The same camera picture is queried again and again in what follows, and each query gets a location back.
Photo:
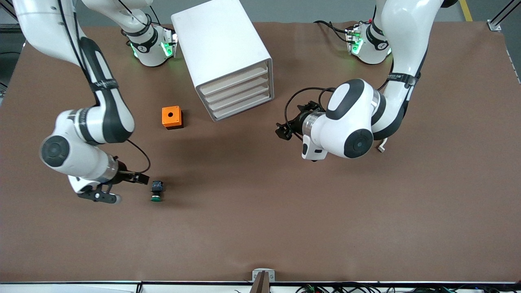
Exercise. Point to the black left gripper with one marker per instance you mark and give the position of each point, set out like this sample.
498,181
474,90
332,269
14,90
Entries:
298,122

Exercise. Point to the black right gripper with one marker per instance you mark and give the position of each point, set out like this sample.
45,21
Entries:
123,176

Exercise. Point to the white curved plastic bracket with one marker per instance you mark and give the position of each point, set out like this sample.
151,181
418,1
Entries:
381,148

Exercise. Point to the white cabinet drawer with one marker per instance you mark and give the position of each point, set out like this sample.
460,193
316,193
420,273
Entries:
234,80
236,88
238,97
241,106

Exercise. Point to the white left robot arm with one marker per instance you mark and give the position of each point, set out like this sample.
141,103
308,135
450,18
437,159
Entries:
350,122

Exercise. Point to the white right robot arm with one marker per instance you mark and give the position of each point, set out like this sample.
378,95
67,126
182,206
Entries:
81,154

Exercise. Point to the black right camera mount bracket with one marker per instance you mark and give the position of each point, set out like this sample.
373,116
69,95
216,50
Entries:
97,196

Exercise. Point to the grey metal table bracket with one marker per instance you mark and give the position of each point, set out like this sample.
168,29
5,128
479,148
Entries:
272,273

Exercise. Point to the orange box with hole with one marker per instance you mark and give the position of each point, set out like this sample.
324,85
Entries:
177,118

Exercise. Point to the brown camera stand post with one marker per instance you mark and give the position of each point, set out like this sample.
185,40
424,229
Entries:
261,285

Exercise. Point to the white drawer cabinet housing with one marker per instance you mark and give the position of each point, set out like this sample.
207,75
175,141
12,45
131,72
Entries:
220,40

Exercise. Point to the green push button switch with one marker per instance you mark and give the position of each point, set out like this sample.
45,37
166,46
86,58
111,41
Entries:
157,188

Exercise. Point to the aluminium frame profile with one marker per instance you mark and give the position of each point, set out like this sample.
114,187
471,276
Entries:
494,25

